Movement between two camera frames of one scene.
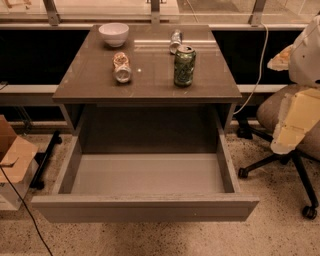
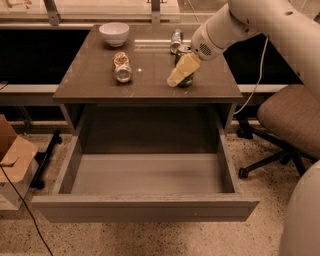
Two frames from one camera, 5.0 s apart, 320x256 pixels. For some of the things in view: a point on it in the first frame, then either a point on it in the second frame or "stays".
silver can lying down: [176, 40] stays
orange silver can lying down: [121, 68] stays
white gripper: [306, 56] to [204, 44]
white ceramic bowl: [114, 33] stays
